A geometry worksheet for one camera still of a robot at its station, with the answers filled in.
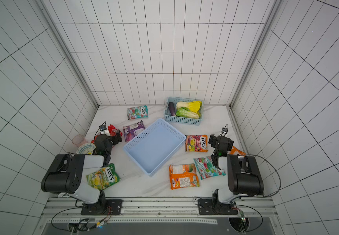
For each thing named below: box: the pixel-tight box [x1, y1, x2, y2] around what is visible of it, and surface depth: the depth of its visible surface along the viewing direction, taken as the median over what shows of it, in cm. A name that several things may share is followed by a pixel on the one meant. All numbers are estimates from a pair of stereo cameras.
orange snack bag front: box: [169, 163, 200, 190], surface depth 83 cm
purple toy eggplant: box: [169, 101, 177, 117], surface depth 116 cm
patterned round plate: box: [75, 142, 97, 155], surface depth 94 cm
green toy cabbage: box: [175, 107, 200, 119], surface depth 107 cm
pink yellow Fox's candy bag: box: [185, 134, 209, 153], surface depth 97 cm
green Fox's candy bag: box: [85, 163, 122, 190], surface depth 83 cm
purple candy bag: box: [122, 119, 146, 142], surface depth 105 cm
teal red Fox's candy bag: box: [193, 155, 227, 180], surface depth 86 cm
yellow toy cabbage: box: [175, 100, 202, 116], surface depth 112 cm
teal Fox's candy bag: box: [127, 105, 149, 120], surface depth 115 cm
